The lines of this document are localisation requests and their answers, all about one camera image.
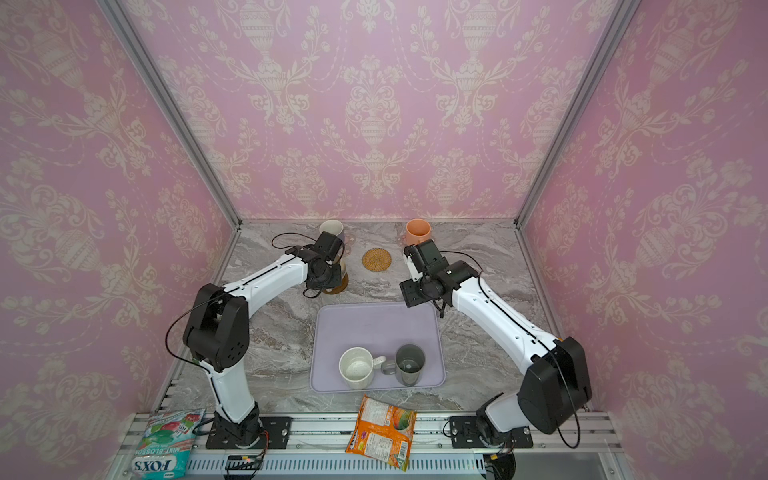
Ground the brown round wooden coaster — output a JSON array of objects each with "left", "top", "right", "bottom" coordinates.
[{"left": 323, "top": 274, "right": 349, "bottom": 295}]

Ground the lavender mug white inside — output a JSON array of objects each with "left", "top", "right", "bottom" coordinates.
[{"left": 318, "top": 219, "right": 344, "bottom": 239}]

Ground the woven rattan round coaster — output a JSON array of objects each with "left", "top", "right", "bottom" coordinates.
[{"left": 362, "top": 248, "right": 392, "bottom": 272}]

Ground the peach pink mug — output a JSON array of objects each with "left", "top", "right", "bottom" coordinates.
[{"left": 405, "top": 218, "right": 432, "bottom": 246}]

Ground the pink flower silicone coaster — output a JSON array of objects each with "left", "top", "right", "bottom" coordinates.
[{"left": 343, "top": 231, "right": 356, "bottom": 257}]

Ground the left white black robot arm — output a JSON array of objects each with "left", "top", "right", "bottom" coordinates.
[{"left": 183, "top": 248, "right": 343, "bottom": 448}]

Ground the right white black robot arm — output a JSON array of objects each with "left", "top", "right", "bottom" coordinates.
[{"left": 400, "top": 256, "right": 592, "bottom": 446}]

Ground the lavender plastic tray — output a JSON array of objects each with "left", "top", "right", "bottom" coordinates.
[{"left": 309, "top": 302, "right": 446, "bottom": 394}]

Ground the grey green mug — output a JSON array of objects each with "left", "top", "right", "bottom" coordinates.
[{"left": 381, "top": 344, "right": 426, "bottom": 387}]

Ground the orange snack packet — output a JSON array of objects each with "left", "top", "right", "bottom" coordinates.
[{"left": 345, "top": 395, "right": 417, "bottom": 472}]

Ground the mint Fox's candy bag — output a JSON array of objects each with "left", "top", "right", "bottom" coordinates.
[{"left": 131, "top": 408, "right": 206, "bottom": 479}]

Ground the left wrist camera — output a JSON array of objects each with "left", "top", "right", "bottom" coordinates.
[{"left": 285, "top": 232, "right": 344, "bottom": 264}]

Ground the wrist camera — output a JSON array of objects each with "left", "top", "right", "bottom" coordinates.
[
  {"left": 285, "top": 232, "right": 344, "bottom": 264},
  {"left": 403, "top": 240, "right": 449, "bottom": 281}
]

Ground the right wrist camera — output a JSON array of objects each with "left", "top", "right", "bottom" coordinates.
[{"left": 403, "top": 240, "right": 449, "bottom": 281}]

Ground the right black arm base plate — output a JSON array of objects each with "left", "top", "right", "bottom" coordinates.
[{"left": 444, "top": 416, "right": 534, "bottom": 450}]

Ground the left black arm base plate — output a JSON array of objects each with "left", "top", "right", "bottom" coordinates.
[{"left": 205, "top": 416, "right": 293, "bottom": 451}]

